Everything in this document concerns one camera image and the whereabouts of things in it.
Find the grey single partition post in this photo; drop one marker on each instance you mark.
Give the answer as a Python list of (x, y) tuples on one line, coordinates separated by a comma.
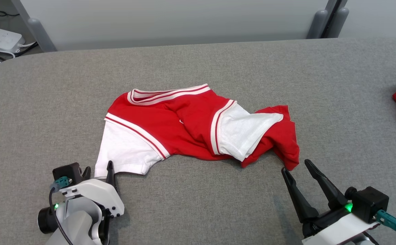
[(39, 34)]

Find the red jersey with navy lettering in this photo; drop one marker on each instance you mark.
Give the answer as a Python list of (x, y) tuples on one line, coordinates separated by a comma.
[(184, 129)]

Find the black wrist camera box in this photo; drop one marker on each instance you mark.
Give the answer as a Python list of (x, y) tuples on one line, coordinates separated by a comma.
[(371, 204), (66, 172)]

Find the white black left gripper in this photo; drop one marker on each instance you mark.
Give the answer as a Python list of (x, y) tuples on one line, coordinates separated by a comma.
[(95, 190)]

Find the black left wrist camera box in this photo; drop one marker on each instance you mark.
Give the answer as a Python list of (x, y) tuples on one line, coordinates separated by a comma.
[(66, 172)]

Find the grey fabric upholstered surface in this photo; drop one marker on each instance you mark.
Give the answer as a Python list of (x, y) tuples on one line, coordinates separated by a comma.
[(198, 61)]

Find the white socket power strip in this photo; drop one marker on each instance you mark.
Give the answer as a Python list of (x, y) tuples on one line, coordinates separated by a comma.
[(3, 39)]

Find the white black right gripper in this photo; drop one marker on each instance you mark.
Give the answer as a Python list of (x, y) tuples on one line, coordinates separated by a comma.
[(337, 231)]

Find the grey paired partition post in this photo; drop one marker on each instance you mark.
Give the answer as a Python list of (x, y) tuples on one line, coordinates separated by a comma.
[(341, 23), (317, 25)]

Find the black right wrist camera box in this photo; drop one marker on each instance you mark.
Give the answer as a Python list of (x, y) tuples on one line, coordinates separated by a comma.
[(371, 204)]

